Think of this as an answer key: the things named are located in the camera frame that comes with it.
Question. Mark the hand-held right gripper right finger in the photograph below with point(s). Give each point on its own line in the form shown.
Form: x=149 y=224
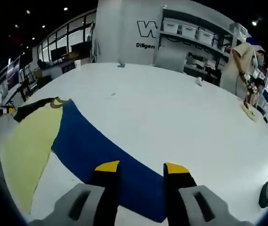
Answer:
x=183 y=204

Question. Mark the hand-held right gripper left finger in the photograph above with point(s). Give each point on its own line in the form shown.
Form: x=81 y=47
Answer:
x=77 y=207

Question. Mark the yellow blue black garment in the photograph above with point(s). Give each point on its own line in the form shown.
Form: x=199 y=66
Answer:
x=96 y=141

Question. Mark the black computer monitor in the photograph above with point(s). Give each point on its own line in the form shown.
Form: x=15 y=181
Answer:
x=58 y=53

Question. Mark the small white container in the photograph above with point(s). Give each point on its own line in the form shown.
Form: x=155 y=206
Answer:
x=77 y=64

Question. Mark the grey hanging cloth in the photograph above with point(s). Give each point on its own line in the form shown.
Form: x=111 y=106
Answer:
x=95 y=44

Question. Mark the ceiling spot lights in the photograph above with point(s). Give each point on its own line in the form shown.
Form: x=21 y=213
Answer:
x=65 y=9

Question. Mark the small white crumpled object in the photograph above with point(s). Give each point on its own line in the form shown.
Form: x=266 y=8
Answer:
x=198 y=81

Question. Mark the small grey blue clip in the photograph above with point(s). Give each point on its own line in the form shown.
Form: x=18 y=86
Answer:
x=121 y=65

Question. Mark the grey chair back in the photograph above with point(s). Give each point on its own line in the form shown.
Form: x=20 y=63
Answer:
x=170 y=60

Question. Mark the grey metal shelf rack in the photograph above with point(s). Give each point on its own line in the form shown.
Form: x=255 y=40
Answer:
x=195 y=47

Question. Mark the white storage bin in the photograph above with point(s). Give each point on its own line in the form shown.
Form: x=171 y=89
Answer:
x=205 y=36
x=189 y=30
x=171 y=27

